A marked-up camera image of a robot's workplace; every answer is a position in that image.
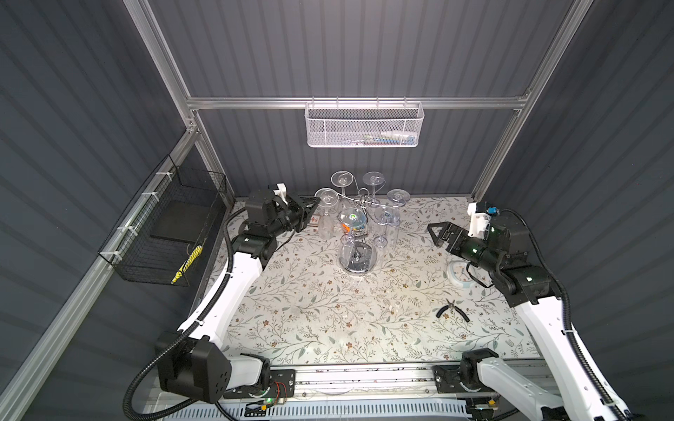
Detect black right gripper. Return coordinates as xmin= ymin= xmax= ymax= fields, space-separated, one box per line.
xmin=427 ymin=221 xmax=498 ymax=275

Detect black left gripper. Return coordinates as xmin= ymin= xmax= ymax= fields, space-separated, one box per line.
xmin=267 ymin=193 xmax=318 ymax=240

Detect clear champagne flute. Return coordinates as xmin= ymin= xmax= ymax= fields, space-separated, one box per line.
xmin=337 ymin=207 xmax=368 ymax=246
xmin=314 ymin=188 xmax=339 ymax=241

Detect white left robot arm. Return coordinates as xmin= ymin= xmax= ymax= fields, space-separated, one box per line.
xmin=122 ymin=183 xmax=319 ymax=420

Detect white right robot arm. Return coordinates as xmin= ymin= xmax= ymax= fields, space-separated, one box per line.
xmin=428 ymin=203 xmax=634 ymax=420

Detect silver wine glass rack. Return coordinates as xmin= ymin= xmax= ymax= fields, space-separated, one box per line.
xmin=338 ymin=188 xmax=398 ymax=275

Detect white round tape roll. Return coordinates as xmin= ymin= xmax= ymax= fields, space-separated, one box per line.
xmin=447 ymin=260 xmax=475 ymax=289

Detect clear flute back left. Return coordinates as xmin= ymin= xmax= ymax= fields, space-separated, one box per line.
xmin=331 ymin=170 xmax=354 ymax=196

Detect black pliers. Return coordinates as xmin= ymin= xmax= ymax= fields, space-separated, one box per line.
xmin=435 ymin=299 xmax=470 ymax=323

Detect clear flute back right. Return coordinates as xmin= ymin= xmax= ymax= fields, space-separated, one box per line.
xmin=363 ymin=171 xmax=385 ymax=205

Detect items in white basket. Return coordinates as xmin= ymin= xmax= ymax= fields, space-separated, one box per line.
xmin=349 ymin=131 xmax=418 ymax=147

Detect yellow black striped item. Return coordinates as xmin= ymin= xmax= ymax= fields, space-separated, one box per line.
xmin=171 ymin=245 xmax=204 ymax=284

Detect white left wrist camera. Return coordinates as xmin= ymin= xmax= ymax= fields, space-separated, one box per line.
xmin=273 ymin=183 xmax=288 ymax=209

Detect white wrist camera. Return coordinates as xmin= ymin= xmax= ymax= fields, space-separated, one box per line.
xmin=467 ymin=202 xmax=498 ymax=240
xmin=273 ymin=183 xmax=288 ymax=209

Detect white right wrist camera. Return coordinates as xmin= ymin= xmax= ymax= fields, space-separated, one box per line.
xmin=467 ymin=202 xmax=498 ymax=240

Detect white wire mesh basket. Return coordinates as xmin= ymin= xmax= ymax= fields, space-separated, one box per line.
xmin=304 ymin=100 xmax=425 ymax=148

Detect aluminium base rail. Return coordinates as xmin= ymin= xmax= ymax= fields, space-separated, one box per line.
xmin=152 ymin=360 xmax=549 ymax=406

